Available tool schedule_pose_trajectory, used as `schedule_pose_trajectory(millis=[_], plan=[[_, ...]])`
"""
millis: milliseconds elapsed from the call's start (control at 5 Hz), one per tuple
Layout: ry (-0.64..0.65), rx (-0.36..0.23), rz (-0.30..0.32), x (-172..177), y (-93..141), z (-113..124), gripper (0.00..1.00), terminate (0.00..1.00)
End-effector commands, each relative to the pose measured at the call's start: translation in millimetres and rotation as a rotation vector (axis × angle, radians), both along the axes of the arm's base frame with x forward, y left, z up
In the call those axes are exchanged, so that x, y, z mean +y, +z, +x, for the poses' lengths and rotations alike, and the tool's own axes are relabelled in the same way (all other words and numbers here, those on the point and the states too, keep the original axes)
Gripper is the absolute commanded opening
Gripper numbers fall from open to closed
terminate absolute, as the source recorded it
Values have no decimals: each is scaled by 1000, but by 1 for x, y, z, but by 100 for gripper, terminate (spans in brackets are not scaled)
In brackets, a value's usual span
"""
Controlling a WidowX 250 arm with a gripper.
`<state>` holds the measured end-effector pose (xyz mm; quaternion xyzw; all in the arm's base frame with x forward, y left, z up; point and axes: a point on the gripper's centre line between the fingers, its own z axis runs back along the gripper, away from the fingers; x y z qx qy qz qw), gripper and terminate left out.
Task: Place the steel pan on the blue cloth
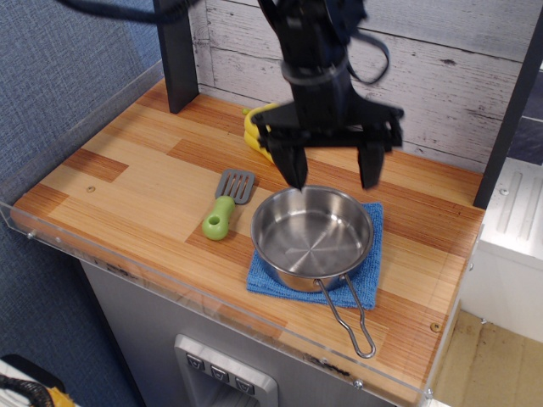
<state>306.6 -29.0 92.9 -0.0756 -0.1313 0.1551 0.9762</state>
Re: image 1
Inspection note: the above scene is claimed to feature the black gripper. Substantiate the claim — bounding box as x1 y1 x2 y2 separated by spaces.
250 63 404 190

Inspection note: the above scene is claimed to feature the steel pan with wire handle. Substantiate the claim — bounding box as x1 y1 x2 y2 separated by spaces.
250 186 376 359

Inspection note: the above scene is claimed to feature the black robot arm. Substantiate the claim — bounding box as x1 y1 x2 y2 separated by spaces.
251 1 404 189

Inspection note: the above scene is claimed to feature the blue folded cloth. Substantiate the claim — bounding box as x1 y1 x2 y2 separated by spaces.
246 203 383 310

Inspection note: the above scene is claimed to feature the yellow toy bell pepper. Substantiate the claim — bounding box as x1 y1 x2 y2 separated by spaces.
242 103 278 164

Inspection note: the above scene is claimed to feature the white toy sink unit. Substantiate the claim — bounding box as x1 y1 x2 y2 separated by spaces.
459 159 542 342

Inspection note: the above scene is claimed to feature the grey toy fridge cabinet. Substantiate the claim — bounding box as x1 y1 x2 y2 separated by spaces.
79 259 395 407

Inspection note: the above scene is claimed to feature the silver dispenser button panel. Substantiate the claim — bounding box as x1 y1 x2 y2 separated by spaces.
174 334 279 406

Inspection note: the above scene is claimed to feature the yellow object at corner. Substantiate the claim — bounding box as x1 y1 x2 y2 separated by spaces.
47 387 76 407

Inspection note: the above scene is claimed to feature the green handled grey toy spatula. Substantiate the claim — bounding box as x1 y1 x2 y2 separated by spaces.
202 169 255 241

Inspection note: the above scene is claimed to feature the black vertical post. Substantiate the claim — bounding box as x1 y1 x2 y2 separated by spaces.
473 10 542 209

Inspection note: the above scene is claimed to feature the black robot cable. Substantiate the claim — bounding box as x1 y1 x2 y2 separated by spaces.
59 0 200 25

